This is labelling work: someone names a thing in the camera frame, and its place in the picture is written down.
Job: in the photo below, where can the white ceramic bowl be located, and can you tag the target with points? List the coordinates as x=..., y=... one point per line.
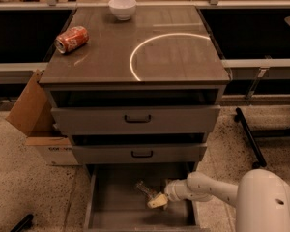
x=122, y=9

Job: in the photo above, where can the clear plastic water bottle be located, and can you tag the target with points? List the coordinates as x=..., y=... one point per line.
x=149, y=193

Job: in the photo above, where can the black leg lower left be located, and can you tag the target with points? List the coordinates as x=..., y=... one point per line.
x=25, y=223

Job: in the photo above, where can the red soda can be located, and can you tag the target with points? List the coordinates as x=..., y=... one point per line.
x=71, y=39

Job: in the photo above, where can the black top drawer handle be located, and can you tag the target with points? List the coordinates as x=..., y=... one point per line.
x=137, y=119

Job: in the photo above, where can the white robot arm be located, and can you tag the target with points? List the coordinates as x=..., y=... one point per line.
x=261, y=199

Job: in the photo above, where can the top grey drawer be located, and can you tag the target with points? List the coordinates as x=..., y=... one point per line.
x=110, y=120

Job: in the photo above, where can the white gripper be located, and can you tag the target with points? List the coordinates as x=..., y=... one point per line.
x=172, y=190

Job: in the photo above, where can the black middle drawer handle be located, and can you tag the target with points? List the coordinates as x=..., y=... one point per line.
x=141, y=155

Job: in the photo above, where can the black drawer handle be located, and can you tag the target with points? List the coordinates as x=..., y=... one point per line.
x=137, y=119
x=141, y=155

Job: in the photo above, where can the middle grey drawer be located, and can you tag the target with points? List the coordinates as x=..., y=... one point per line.
x=121, y=153

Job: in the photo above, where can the grey drawer cabinet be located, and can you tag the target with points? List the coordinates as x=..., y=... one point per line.
x=162, y=56

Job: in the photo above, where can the cardboard box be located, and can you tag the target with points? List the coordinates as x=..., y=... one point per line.
x=31, y=115

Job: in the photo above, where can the bottom grey open drawer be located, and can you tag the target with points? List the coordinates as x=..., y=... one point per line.
x=117, y=206

